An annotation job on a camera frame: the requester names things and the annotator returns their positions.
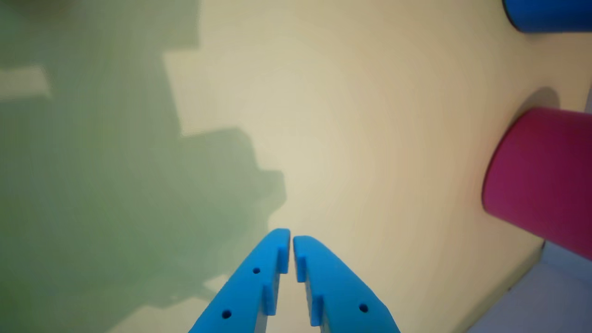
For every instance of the blue round cup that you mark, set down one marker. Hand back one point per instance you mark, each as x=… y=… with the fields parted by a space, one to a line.
x=550 y=14

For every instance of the yellow paper mat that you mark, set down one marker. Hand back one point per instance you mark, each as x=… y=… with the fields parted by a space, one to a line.
x=351 y=138

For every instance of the cardboard box enclosure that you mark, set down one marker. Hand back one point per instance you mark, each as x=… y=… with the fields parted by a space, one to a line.
x=545 y=305

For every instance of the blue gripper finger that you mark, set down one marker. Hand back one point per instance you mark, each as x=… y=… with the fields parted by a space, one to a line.
x=340 y=296
x=245 y=291

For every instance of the pink round cup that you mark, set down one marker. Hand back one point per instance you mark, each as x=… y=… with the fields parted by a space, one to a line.
x=545 y=180

